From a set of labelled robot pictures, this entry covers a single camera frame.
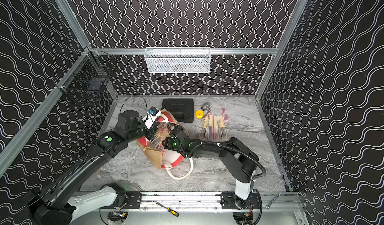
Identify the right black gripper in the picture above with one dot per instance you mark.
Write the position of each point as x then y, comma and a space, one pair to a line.
167, 138

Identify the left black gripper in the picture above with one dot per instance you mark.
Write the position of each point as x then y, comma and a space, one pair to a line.
150, 132

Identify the red jute tote bag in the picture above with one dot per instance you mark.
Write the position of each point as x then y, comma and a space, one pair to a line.
166, 159

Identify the bamboo fan purple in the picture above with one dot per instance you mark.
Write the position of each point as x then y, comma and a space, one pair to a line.
211, 128

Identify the bamboo fan pink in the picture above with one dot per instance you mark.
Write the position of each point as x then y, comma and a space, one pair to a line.
215, 129

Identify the bamboo fan grey floral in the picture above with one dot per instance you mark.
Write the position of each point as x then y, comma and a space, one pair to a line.
222, 119

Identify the bamboo fan floral white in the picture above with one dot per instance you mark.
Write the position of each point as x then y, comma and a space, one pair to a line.
203, 132

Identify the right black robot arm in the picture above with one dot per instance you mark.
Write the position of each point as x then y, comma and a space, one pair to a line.
242, 163

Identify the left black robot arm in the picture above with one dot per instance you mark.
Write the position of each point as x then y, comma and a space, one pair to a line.
55, 204

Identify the folding fans bundle in bag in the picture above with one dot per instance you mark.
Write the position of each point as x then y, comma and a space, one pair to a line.
157, 143

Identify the black plastic tool case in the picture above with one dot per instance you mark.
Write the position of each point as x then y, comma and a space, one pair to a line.
181, 109

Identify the yellow thread seal tape spool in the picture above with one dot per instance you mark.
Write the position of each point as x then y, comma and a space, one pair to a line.
199, 114

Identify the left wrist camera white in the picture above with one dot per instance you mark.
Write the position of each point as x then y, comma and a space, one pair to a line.
152, 114

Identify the steel ball valve brown handle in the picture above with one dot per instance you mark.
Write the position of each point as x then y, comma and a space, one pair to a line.
206, 108

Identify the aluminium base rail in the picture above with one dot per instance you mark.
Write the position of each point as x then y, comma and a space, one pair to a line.
209, 202

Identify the yellow black handled screwdriver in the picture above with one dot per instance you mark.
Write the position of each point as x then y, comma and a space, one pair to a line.
174, 213

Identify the white wire mesh basket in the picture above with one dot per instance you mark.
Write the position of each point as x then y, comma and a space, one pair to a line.
178, 60

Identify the black wire mesh basket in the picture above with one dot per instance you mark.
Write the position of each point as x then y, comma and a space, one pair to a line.
89, 83

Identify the aluminium frame corner post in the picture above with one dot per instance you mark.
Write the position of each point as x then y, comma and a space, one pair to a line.
288, 31

